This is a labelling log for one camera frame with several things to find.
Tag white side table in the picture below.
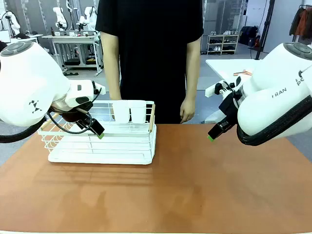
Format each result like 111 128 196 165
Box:
205 58 263 85

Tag white background workbench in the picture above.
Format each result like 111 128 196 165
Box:
41 34 103 77

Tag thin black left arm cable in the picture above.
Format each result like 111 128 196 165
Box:
47 87 102 135

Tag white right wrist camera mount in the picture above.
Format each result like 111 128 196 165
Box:
204 79 236 98

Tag black bags pile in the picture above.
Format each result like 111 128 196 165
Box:
239 25 260 47

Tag person torso black t-shirt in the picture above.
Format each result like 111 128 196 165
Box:
95 0 204 124

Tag black pole stand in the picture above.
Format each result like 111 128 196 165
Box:
254 0 276 60

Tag thick black left arm hose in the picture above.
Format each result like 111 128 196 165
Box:
0 116 47 144

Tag person left forearm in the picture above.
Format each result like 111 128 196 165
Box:
184 36 203 104

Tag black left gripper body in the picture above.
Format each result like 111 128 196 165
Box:
48 102 95 124

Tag thick black right arm hose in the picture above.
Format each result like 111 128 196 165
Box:
236 95 312 147

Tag hanging jackets on rack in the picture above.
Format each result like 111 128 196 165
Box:
289 4 312 42

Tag white wire dish rack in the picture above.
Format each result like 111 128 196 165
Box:
38 99 157 165

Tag person left hand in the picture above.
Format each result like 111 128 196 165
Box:
179 97 196 124

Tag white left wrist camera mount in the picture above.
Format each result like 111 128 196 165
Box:
94 81 107 96

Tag thick black arm hose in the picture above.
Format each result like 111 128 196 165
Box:
0 116 47 144
236 95 312 147

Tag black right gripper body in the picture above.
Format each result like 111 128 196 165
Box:
219 91 242 125

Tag person right forearm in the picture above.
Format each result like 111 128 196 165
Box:
100 31 122 101

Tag white utensil cup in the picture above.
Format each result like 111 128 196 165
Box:
128 99 147 123
112 99 131 124

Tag wooden shoe rack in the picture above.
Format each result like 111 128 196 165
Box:
207 34 240 56

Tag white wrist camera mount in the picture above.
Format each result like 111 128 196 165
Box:
204 79 236 98
94 81 107 96

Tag white plastic bag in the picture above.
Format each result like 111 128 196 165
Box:
204 109 229 124

